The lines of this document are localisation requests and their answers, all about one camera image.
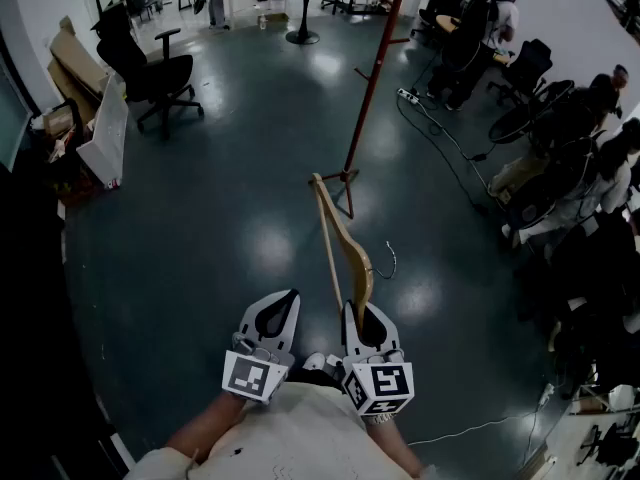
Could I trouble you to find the black office chair with headrest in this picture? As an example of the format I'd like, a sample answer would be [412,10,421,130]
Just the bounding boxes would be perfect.
[91,0,205,142]

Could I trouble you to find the black trousers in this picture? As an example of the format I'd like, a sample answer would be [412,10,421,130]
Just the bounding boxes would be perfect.
[287,365,351,392]

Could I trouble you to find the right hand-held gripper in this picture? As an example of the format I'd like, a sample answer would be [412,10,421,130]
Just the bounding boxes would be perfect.
[341,300,416,417]

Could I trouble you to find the flat cardboard boxes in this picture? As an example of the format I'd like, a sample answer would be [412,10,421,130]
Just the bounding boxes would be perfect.
[47,15,110,124]

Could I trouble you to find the person's right forearm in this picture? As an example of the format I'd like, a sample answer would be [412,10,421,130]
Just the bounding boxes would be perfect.
[367,420,426,477]

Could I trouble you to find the black round mesh chair back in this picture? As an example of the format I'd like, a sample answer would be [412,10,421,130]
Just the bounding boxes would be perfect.
[505,170,569,233]
[488,79,576,145]

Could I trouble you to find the white board panel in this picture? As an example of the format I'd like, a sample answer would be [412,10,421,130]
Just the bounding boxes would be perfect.
[76,72,130,190]

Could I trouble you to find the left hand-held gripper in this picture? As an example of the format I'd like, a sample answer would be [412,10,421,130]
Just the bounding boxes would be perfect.
[222,290,301,405]

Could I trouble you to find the black cabinet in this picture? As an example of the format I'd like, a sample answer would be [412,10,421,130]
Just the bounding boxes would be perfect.
[0,162,119,480]

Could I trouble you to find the wooden clothes hanger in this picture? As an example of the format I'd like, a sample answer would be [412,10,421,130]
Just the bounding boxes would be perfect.
[308,171,400,330]

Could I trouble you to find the small brown carton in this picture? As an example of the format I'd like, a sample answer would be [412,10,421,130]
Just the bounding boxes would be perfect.
[42,106,76,139]

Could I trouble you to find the white knit sweater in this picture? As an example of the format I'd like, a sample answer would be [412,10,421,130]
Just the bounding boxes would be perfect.
[123,381,441,480]

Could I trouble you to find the thin white cable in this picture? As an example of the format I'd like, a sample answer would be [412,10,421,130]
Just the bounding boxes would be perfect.
[407,382,554,447]

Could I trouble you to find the round wooden table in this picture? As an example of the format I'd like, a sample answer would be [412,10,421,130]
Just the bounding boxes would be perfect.
[435,14,516,67]

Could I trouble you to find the red-brown wooden coat rack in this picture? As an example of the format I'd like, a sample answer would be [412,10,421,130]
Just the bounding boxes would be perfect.
[319,0,419,220]

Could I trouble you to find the black floor cable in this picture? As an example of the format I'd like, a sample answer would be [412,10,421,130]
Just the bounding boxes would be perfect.
[394,97,489,214]

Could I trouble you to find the person's left forearm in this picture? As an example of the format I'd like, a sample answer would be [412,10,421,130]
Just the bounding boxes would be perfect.
[167,391,247,464]

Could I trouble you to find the black swivel chair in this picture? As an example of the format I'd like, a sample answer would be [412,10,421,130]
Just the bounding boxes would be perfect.
[487,38,555,108]

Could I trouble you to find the beige bundle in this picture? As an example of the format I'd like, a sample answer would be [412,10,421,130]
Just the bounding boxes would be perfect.
[487,152,549,200]

